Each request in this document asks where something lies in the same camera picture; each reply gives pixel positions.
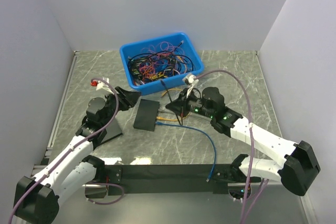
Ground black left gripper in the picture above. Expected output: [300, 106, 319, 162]
[101, 86, 142, 127]

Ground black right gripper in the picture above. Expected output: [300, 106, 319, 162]
[165, 88, 215, 119]

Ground black network switch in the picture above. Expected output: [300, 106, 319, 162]
[133, 99, 160, 132]

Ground black ethernet cable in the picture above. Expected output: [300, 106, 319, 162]
[159, 78, 184, 126]

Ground orange ethernet cable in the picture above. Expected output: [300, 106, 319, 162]
[156, 87, 192, 122]

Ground blue ethernet cable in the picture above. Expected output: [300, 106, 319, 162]
[154, 121, 217, 183]

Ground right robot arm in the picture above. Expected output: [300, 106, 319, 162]
[165, 87, 321, 196]

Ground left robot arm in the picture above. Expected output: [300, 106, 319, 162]
[11, 87, 141, 223]

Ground blue plastic bin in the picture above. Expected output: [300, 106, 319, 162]
[119, 33, 205, 95]

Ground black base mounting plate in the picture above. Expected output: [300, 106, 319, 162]
[92, 164, 246, 194]

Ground tangled cables in bin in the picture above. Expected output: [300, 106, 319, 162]
[127, 39, 196, 86]

